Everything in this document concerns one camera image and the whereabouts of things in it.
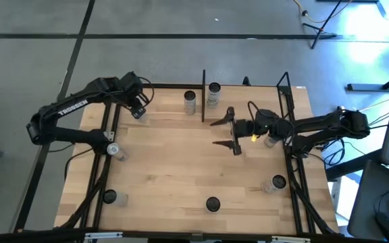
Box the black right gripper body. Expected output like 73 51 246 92
227 107 255 157

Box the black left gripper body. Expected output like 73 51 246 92
126 92 148 119

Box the silver teal beverage can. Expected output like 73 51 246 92
106 142 130 163
263 134 280 149

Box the Celsius Arctic Vibe can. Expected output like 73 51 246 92
184 90 197 116

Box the white Celsius can black lid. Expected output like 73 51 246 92
102 188 129 208
206 82 222 109
261 174 287 194

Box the black shelf end panel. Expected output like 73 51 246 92
201 69 207 123

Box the Celsius Peach Vibe can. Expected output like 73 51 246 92
205 196 222 213

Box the black desk beam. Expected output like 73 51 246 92
325 148 384 182

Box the black tripod stand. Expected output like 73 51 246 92
301 0 354 50

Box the silver aluminium extrusion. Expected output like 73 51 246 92
84 232 124 241
271 236 312 243

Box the black desk leg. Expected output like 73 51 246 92
346 67 389 92

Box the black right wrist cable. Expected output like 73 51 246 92
247 100 265 117

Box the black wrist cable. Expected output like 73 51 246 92
136 76 155 106
247 100 265 117

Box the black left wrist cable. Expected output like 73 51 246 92
136 76 155 106

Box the black frame rail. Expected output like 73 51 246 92
142 82 280 90

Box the black triangular shelf bracket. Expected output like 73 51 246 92
276 71 292 90

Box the black floor cable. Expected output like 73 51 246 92
63 147 96 182

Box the black cable bundle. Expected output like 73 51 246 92
311 136 347 167

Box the beige cable with plug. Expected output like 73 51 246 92
292 0 354 24

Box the black frame beam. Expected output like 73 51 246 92
0 229 389 243

